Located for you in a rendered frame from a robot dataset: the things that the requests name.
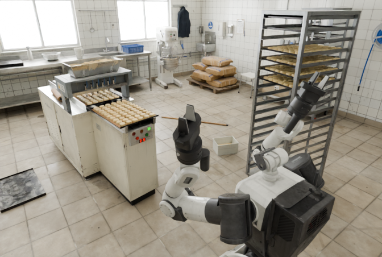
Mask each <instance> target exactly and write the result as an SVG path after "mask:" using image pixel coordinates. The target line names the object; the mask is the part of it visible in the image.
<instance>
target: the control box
mask: <svg viewBox="0 0 382 257"><path fill-rule="evenodd" d="M149 127H150V128H151V129H150V130H148V128H149ZM141 130H143V132H142V133H140V131H141ZM133 132H135V135H134V136H133V135H132V133H133ZM146 133H148V136H146ZM137 136H138V137H139V139H138V140H136V137H137ZM152 138H153V131H152V124H148V125H145V126H142V127H139V128H136V129H133V130H130V131H128V141H129V146H133V145H136V144H138V143H141V140H142V142H144V141H146V140H149V139H152ZM143 139H144V141H143Z"/></svg>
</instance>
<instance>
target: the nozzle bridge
mask: <svg viewBox="0 0 382 257"><path fill-rule="evenodd" d="M114 76H115V77H114ZM109 77H110V79H109ZM98 79H99V86H98V87H99V88H97V86H96V82H98ZM104 79H105V84H104V87H102V81H103V83H104ZM113 79H114V82H115V85H113ZM107 80H109V82H110V83H109V86H108V85H107ZM55 81H56V87H57V91H58V92H60V93H61V98H62V102H63V107H64V110H65V111H67V112H71V111H72V110H71V106H70V101H69V99H70V98H73V96H78V95H82V94H86V93H92V92H97V91H100V90H105V89H110V88H116V87H119V86H121V90H122V96H124V97H126V98H128V97H130V93H129V87H128V86H129V85H133V81H132V71H130V70H128V69H124V68H121V67H119V69H118V71H117V72H110V73H104V74H98V75H94V76H87V77H81V78H74V77H72V76H70V74H65V75H60V76H55ZM86 81H87V83H88V87H87V84H86ZM90 83H92V84H93V89H91V87H90ZM85 84H86V87H87V90H85V87H84V86H85Z"/></svg>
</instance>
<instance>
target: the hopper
mask: <svg viewBox="0 0 382 257"><path fill-rule="evenodd" d="M102 59H109V60H112V61H104V62H100V63H93V62H94V61H98V60H102ZM122 60H123V59H121V58H118V57H115V56H103V57H94V58H89V59H81V60H72V61H63V62H61V63H62V65H63V66H64V68H65V69H66V70H67V72H68V73H69V74H70V76H72V77H74V78H81V77H87V76H94V75H98V74H104V73H110V72H117V71H118V69H119V66H120V64H121V62H122ZM84 62H89V63H92V64H84V65H79V64H82V63H84ZM75 65H76V66H75ZM71 66H72V67H71Z"/></svg>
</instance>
